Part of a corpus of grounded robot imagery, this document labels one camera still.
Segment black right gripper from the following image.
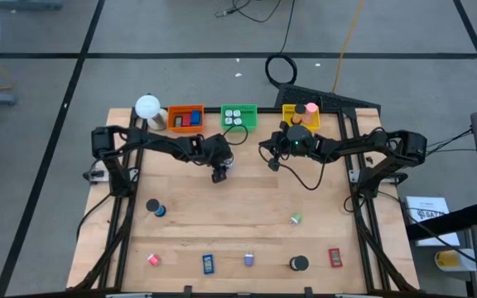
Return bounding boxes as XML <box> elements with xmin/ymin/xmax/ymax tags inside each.
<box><xmin>258</xmin><ymin>122</ymin><xmax>292</xmax><ymax>172</ymax></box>

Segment orange spool with black cap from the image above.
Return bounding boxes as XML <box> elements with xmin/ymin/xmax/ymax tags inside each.
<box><xmin>291</xmin><ymin>103</ymin><xmax>307</xmax><ymax>125</ymax></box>

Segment pink spool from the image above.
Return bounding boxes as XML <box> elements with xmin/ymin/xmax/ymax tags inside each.
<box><xmin>303</xmin><ymin>102</ymin><xmax>320</xmax><ymax>124</ymax></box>

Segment yellow plastic basket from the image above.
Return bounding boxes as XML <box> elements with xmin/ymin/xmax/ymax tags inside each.
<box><xmin>282</xmin><ymin>103</ymin><xmax>321</xmax><ymax>133</ymax></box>

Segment green plastic basket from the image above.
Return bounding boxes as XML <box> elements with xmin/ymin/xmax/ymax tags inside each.
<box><xmin>220</xmin><ymin>103</ymin><xmax>259</xmax><ymax>132</ymax></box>

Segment orange plastic basket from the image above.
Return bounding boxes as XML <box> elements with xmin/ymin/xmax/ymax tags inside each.
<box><xmin>166</xmin><ymin>103</ymin><xmax>205</xmax><ymax>133</ymax></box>

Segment black perforated panel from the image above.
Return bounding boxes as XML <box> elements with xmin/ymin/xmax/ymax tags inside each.
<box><xmin>273</xmin><ymin>84</ymin><xmax>383</xmax><ymax>115</ymax></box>

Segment white mushroom-shaped table lamp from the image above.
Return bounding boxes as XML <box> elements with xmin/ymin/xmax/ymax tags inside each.
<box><xmin>134</xmin><ymin>94</ymin><xmax>169</xmax><ymax>132</ymax></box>

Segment blue spool with black cap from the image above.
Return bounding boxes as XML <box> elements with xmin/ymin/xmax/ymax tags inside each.
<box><xmin>145</xmin><ymin>198</ymin><xmax>168</xmax><ymax>219</ymax></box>

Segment blue case with label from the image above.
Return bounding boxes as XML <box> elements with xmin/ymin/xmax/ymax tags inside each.
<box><xmin>201</xmin><ymin>253</ymin><xmax>215</xmax><ymax>276</ymax></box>

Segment dark spool with black cap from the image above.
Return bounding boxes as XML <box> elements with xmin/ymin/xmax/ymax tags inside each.
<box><xmin>288</xmin><ymin>254</ymin><xmax>311</xmax><ymax>272</ymax></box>

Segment red case with label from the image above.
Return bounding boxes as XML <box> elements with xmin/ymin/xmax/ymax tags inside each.
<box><xmin>328</xmin><ymin>248</ymin><xmax>344</xmax><ymax>269</ymax></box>

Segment white printed booklet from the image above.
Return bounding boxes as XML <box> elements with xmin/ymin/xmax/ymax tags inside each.
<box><xmin>403</xmin><ymin>195</ymin><xmax>462</xmax><ymax>248</ymax></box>

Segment black slanted bar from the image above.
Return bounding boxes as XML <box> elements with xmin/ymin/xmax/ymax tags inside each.
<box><xmin>407</xmin><ymin>201</ymin><xmax>477</xmax><ymax>242</ymax></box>

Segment yellow roll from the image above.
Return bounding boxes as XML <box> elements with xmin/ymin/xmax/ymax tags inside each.
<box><xmin>434</xmin><ymin>249</ymin><xmax>477</xmax><ymax>273</ymax></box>

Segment grey furniture foot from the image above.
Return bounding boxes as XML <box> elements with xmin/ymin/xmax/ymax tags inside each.
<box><xmin>0</xmin><ymin>0</ymin><xmax>64</xmax><ymax>12</ymax></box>

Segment black left camera cable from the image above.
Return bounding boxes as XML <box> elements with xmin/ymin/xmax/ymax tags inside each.
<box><xmin>220</xmin><ymin>123</ymin><xmax>250</xmax><ymax>147</ymax></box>

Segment black camera cable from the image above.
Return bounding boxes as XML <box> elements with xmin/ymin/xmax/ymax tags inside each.
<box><xmin>258</xmin><ymin>144</ymin><xmax>327</xmax><ymax>192</ymax></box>
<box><xmin>220</xmin><ymin>123</ymin><xmax>250</xmax><ymax>147</ymax></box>

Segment black aluminium table frame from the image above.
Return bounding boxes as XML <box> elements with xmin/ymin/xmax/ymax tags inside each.
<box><xmin>67</xmin><ymin>106</ymin><xmax>421</xmax><ymax>298</ymax></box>

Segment black right camera cable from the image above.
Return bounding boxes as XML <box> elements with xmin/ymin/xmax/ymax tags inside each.
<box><xmin>258</xmin><ymin>144</ymin><xmax>327</xmax><ymax>192</ymax></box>

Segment coiled black cable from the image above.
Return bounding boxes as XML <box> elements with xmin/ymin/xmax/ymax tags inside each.
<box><xmin>264</xmin><ymin>53</ymin><xmax>299</xmax><ymax>88</ymax></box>

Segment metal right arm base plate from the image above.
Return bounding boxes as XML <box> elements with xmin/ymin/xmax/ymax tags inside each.
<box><xmin>348</xmin><ymin>169</ymin><xmax>408</xmax><ymax>185</ymax></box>

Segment black right arm cable loop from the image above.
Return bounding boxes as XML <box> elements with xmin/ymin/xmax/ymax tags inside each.
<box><xmin>340</xmin><ymin>193</ymin><xmax>366</xmax><ymax>214</ymax></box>

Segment straight black cable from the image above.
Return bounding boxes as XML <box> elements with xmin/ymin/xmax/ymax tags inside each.
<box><xmin>279</xmin><ymin>0</ymin><xmax>296</xmax><ymax>55</ymax></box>

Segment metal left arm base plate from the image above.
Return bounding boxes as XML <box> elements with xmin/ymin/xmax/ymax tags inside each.
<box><xmin>83</xmin><ymin>169</ymin><xmax>109</xmax><ymax>183</ymax></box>

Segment tangled black floor cable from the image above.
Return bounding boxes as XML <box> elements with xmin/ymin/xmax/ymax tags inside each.
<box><xmin>214</xmin><ymin>0</ymin><xmax>284</xmax><ymax>25</ymax></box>

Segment yellow cable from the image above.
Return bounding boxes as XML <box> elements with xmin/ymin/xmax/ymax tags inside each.
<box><xmin>331</xmin><ymin>0</ymin><xmax>366</xmax><ymax>94</ymax></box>

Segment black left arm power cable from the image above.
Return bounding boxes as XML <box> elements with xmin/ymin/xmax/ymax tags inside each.
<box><xmin>75</xmin><ymin>192</ymin><xmax>114</xmax><ymax>241</ymax></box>

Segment thin black cables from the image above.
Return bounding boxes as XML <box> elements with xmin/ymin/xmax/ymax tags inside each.
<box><xmin>424</xmin><ymin>127</ymin><xmax>475</xmax><ymax>158</ymax></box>

